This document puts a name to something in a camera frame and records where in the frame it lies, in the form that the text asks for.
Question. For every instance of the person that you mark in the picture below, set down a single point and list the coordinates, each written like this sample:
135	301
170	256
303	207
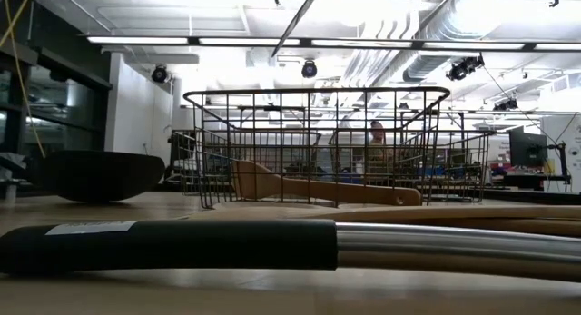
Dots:
377	133

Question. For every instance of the silver ventilation duct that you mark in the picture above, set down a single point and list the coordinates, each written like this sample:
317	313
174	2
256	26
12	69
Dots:
426	65

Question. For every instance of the solid wooden spatula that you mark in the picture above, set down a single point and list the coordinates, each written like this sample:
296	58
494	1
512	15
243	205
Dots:
318	192

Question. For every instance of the black ceiling spotlight cluster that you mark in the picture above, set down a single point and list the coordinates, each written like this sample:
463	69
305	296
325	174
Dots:
458	71

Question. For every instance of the dark computer monitor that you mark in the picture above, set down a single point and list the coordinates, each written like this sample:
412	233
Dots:
526	149

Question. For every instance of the wooden slotted spoon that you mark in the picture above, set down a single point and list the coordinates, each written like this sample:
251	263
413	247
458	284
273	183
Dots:
454	229

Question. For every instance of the long ceiling light strip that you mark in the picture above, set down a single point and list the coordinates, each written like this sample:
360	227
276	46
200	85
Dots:
249	41

